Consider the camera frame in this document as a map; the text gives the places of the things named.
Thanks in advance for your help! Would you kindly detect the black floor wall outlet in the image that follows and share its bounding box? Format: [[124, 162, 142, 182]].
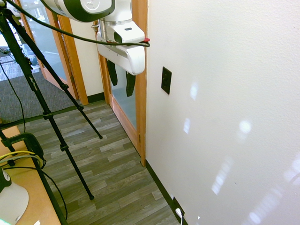
[[172, 196, 186, 219]]

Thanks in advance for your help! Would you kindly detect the black baseboard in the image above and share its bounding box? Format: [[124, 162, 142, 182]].
[[145, 158, 189, 225]]

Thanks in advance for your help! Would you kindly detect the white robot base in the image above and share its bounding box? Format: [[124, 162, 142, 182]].
[[0, 168, 30, 225]]

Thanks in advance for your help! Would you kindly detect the black table clamp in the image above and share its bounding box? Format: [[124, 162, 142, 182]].
[[0, 132, 45, 158]]

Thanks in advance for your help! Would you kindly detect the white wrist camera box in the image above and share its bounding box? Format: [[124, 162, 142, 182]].
[[99, 19, 145, 45]]

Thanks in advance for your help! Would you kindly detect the black power cable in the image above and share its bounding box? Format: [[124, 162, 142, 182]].
[[0, 61, 26, 134]]

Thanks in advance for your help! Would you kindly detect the white power plug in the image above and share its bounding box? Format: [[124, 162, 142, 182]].
[[175, 208, 185, 225]]

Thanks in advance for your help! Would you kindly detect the black camera tripod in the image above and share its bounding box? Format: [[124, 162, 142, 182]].
[[0, 7, 104, 225]]

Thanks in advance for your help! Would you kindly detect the wooden framed glass partition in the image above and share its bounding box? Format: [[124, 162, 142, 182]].
[[14, 0, 89, 105]]

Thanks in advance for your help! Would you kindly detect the wooden glass door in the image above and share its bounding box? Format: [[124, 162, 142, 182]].
[[93, 0, 149, 167]]

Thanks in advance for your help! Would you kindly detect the black wall light switch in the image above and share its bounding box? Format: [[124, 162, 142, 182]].
[[161, 66, 173, 95]]

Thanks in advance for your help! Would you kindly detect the yellow cable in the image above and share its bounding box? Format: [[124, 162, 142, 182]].
[[0, 150, 45, 169]]

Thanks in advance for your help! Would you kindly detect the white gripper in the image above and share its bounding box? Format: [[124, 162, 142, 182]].
[[97, 35, 146, 98]]

